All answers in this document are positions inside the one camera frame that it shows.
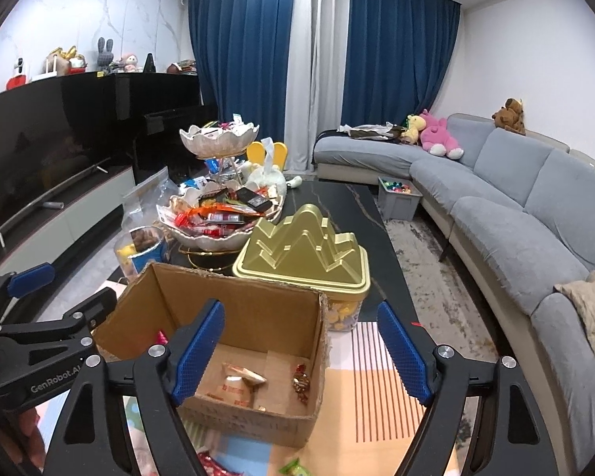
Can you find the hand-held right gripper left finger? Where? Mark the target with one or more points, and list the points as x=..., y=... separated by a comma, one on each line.
x=198, y=352

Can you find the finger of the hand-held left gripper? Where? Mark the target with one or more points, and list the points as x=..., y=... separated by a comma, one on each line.
x=94, y=307
x=29, y=277

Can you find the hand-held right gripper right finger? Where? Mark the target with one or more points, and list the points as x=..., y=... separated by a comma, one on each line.
x=404, y=352

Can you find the brown cardboard box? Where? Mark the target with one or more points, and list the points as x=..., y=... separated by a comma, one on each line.
x=258, y=317

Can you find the shiny foil candy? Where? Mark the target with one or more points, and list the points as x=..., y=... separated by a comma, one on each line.
x=301, y=383

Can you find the red snack packet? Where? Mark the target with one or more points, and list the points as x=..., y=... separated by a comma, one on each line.
x=215, y=465

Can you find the green candy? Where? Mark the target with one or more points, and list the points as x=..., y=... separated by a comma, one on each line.
x=293, y=468

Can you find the person's left hand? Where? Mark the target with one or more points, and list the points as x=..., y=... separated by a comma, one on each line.
x=27, y=431

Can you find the colourful patchwork tablecloth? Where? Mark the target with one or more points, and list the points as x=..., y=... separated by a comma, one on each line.
x=367, y=406

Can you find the clear plastic snack jar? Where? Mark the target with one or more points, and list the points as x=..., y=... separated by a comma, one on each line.
x=146, y=258

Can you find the grey remote control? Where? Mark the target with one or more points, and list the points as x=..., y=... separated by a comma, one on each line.
x=54, y=205

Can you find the grey television cabinet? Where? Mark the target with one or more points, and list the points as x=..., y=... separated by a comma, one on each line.
x=79, y=218

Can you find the grey patterned rug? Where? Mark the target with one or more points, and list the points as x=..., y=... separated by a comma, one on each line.
x=426, y=267

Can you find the clear plastic bag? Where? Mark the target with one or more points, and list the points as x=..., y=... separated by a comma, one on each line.
x=144, y=198

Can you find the black television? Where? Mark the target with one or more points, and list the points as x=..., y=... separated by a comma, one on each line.
x=39, y=144

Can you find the heap of assorted snack packets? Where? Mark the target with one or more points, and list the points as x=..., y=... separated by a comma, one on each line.
x=218, y=215

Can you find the gold mountain-lid biscuit tin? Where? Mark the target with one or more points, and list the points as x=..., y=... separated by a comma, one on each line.
x=302, y=248

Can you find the grey toy storage bin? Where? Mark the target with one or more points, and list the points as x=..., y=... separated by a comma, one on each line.
x=399, y=203

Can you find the grey corner sofa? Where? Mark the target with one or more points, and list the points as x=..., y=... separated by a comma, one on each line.
x=501, y=238

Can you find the beige quilted jacket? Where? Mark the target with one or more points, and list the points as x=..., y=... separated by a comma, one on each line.
x=590, y=302

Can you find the black piano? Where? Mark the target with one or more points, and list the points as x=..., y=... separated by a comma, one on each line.
x=168, y=124

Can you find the tiered white bowl stand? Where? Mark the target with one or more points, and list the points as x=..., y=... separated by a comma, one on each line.
x=218, y=141

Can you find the white router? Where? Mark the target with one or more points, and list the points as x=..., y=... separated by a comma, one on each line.
x=49, y=68

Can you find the pink plush toy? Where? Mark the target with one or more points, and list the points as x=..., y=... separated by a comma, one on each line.
x=439, y=136

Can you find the gold figurine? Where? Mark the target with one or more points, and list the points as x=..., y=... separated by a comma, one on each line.
x=67, y=57

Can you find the pile of clothes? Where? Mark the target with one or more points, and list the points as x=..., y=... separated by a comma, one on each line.
x=372, y=130

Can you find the pink doll plush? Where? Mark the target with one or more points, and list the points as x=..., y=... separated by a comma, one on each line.
x=129, y=63

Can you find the grey bunny plush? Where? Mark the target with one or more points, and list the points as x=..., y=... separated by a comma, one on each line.
x=105, y=53

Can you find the black metronome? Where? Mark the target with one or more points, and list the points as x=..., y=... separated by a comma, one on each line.
x=149, y=63

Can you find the stack of books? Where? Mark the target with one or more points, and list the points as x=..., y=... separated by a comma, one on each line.
x=183, y=67

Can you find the brown plush toy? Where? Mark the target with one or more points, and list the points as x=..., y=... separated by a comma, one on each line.
x=509, y=116

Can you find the blue curtain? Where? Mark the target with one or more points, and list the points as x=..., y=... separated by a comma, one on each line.
x=401, y=49
x=243, y=49

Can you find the white sheer curtain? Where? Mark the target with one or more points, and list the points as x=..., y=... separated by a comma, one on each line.
x=317, y=59

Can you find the white and red camera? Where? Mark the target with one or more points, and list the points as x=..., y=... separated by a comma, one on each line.
x=19, y=72

